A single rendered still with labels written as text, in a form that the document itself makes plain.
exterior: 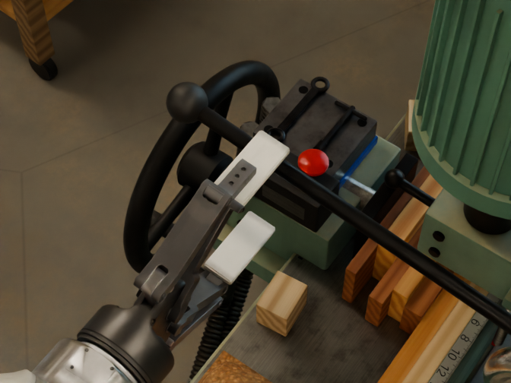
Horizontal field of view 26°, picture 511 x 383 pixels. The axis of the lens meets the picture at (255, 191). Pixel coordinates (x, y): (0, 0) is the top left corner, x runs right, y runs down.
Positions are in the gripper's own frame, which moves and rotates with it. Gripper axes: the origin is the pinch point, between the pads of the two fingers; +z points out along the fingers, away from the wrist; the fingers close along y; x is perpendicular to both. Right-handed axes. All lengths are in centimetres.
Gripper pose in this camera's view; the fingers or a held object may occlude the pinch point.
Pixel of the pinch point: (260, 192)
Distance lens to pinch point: 95.5
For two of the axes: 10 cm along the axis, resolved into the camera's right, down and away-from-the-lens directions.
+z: 5.9, -6.8, 4.3
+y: 0.7, -4.9, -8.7
